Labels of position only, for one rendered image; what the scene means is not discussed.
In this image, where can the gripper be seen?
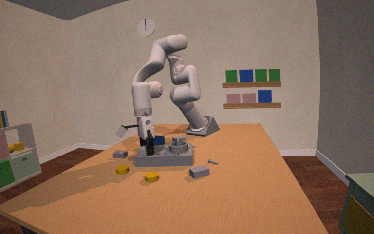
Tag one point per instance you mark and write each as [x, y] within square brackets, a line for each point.
[146, 130]

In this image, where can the grey toothed gear with red arrow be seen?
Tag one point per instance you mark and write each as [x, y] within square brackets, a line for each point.
[143, 150]

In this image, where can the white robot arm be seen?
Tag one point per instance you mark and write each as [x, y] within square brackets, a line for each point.
[184, 96]

